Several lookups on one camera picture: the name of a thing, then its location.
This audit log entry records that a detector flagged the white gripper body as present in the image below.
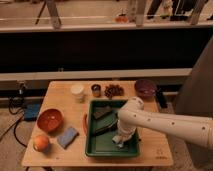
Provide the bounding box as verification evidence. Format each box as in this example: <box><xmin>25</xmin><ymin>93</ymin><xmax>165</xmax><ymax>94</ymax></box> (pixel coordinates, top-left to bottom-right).
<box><xmin>116</xmin><ymin>132</ymin><xmax>132</xmax><ymax>142</ymax></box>

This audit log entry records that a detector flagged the grey towel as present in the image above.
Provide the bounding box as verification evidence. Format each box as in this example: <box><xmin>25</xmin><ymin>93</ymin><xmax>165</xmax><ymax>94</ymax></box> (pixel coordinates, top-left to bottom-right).
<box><xmin>112</xmin><ymin>136</ymin><xmax>124</xmax><ymax>148</ymax></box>

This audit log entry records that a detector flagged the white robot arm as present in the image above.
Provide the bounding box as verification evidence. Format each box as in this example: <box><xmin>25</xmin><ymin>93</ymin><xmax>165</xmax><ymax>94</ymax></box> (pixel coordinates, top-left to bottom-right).
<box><xmin>118</xmin><ymin>36</ymin><xmax>213</xmax><ymax>150</ymax></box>

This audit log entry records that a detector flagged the white paper cup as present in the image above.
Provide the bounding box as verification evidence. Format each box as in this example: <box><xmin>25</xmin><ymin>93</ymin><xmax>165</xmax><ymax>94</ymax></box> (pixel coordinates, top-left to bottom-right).
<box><xmin>70</xmin><ymin>84</ymin><xmax>84</xmax><ymax>103</ymax></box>

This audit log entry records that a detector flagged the green plastic tray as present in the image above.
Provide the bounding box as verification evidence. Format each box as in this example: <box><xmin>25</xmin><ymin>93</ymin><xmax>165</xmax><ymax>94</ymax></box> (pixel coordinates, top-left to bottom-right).
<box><xmin>85</xmin><ymin>100</ymin><xmax>140</xmax><ymax>157</ymax></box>

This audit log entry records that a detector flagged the dark sponge block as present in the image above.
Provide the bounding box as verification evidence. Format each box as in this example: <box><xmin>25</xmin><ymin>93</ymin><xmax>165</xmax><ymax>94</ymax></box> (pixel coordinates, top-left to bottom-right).
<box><xmin>93</xmin><ymin>106</ymin><xmax>112</xmax><ymax>119</ymax></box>

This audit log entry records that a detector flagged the orange carrot stick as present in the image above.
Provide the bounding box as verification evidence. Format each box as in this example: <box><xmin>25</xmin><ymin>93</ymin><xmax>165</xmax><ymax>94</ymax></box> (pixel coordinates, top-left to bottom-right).
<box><xmin>83</xmin><ymin>114</ymin><xmax>87</xmax><ymax>135</ymax></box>

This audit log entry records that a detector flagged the bunch of dark grapes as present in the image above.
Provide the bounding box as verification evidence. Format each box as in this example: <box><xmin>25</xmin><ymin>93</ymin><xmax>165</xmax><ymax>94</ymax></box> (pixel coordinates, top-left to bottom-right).
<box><xmin>104</xmin><ymin>84</ymin><xmax>124</xmax><ymax>99</ymax></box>

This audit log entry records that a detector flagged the blue sponge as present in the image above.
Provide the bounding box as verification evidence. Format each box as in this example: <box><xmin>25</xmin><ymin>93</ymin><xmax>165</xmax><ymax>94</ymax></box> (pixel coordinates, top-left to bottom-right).
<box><xmin>57</xmin><ymin>127</ymin><xmax>79</xmax><ymax>149</ymax></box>

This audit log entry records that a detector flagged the purple bowl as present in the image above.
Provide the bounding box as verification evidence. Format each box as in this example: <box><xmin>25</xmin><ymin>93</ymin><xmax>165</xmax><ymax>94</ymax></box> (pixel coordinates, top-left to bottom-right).
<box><xmin>134</xmin><ymin>79</ymin><xmax>157</xmax><ymax>98</ymax></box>

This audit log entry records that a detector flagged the wooden folding table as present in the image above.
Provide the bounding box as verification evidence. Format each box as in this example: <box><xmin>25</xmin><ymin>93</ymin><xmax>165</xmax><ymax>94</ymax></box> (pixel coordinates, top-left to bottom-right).
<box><xmin>22</xmin><ymin>81</ymin><xmax>173</xmax><ymax>168</ymax></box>

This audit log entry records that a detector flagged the orange bowl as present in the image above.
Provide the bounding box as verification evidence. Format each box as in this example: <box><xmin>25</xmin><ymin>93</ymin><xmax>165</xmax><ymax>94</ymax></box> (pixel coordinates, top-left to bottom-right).
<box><xmin>37</xmin><ymin>109</ymin><xmax>63</xmax><ymax>133</ymax></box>

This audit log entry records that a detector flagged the orange apple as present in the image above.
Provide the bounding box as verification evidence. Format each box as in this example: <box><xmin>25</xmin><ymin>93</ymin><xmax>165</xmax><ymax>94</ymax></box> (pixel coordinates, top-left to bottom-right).
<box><xmin>33</xmin><ymin>135</ymin><xmax>50</xmax><ymax>152</ymax></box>

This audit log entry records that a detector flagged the blue box on floor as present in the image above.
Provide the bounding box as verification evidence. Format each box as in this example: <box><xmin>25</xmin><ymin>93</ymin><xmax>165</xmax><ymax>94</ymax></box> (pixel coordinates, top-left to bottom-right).
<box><xmin>24</xmin><ymin>103</ymin><xmax>41</xmax><ymax>121</ymax></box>

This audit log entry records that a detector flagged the black handled brush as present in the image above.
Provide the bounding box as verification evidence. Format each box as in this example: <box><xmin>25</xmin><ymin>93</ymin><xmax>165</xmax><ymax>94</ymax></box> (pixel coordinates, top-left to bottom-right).
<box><xmin>92</xmin><ymin>118</ymin><xmax>118</xmax><ymax>136</ymax></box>

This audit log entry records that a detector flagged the black cable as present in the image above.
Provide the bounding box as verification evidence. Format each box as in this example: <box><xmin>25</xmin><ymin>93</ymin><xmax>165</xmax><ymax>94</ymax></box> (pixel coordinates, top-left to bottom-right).
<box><xmin>0</xmin><ymin>87</ymin><xmax>28</xmax><ymax>148</ymax></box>

